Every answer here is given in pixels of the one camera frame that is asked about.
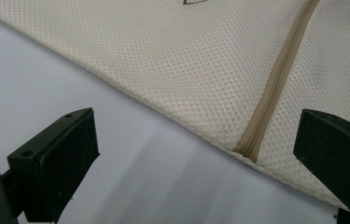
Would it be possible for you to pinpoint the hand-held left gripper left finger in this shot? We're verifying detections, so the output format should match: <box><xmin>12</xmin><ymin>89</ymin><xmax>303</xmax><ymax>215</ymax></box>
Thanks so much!
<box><xmin>0</xmin><ymin>107</ymin><xmax>101</xmax><ymax>224</ymax></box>

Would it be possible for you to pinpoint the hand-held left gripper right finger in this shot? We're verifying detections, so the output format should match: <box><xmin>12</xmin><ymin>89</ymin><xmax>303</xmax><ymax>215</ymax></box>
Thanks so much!
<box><xmin>293</xmin><ymin>108</ymin><xmax>350</xmax><ymax>224</ymax></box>

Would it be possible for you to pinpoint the cream mesh laundry bag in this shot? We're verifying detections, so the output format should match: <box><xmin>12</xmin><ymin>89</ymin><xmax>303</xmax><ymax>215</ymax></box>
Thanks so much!
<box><xmin>0</xmin><ymin>0</ymin><xmax>350</xmax><ymax>211</ymax></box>

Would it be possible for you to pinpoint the white table mat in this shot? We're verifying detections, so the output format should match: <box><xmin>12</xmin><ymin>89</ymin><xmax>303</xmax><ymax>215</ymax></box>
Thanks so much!
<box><xmin>0</xmin><ymin>7</ymin><xmax>340</xmax><ymax>224</ymax></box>

